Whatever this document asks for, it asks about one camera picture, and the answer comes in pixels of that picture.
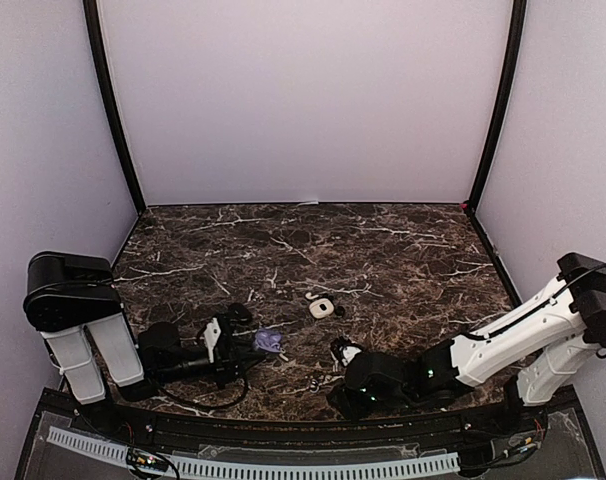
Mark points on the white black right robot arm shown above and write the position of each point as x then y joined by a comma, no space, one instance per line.
564,325

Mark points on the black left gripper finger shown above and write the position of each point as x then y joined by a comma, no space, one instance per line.
241,344
241,363

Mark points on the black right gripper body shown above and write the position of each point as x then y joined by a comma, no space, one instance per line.
356,409

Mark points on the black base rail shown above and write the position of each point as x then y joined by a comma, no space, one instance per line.
441,429

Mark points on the grey slotted cable duct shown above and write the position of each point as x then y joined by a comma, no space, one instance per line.
225,463

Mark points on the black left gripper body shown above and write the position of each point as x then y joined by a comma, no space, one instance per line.
222,363

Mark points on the black frame post right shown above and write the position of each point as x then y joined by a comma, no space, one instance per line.
513,43

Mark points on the purple earbud charging case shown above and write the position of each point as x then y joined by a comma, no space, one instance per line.
268,341

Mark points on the black frame post left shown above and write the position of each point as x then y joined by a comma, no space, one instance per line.
111,109

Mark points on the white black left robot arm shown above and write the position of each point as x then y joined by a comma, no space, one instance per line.
72,303

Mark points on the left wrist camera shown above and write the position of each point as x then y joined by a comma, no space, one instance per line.
218,331

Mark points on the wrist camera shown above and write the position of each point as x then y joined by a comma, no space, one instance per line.
218,331
343,350

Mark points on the white earbud charging case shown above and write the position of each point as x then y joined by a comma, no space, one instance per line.
321,308

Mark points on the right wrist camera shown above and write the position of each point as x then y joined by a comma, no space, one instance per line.
343,350

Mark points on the black frame post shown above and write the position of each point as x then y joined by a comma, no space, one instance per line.
111,109
513,43

